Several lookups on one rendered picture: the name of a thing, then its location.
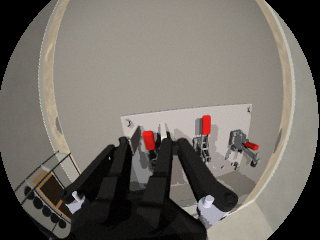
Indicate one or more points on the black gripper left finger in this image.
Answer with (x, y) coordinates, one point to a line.
(117, 173)

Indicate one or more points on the white fixture plate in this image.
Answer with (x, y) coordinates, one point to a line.
(187, 123)

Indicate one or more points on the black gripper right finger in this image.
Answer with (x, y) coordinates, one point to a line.
(215, 201)

